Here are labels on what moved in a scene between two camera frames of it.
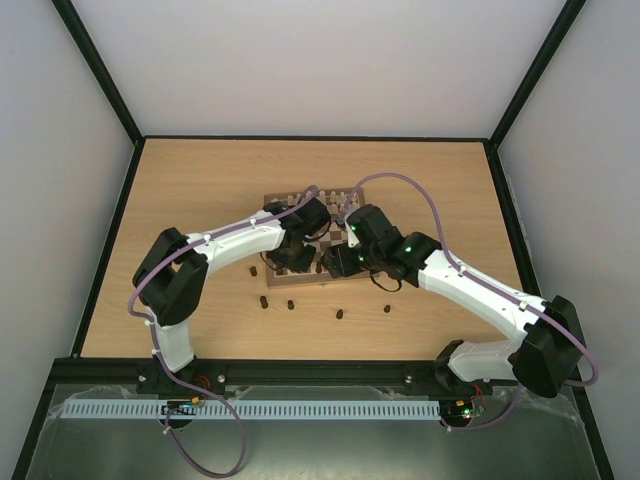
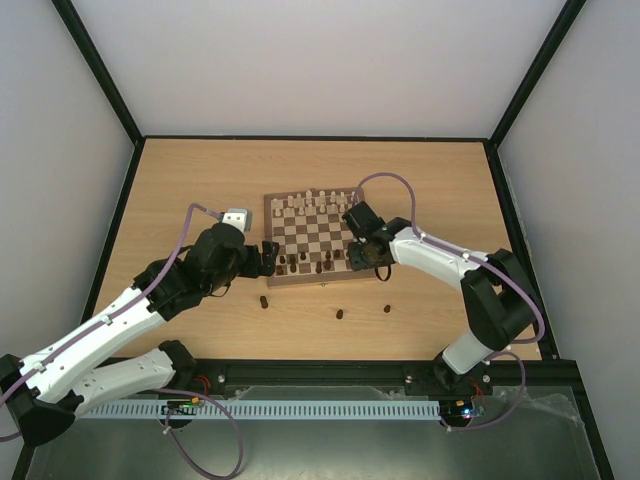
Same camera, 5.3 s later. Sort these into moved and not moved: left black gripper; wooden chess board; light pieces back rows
Moved: left black gripper
Not moved: wooden chess board; light pieces back rows
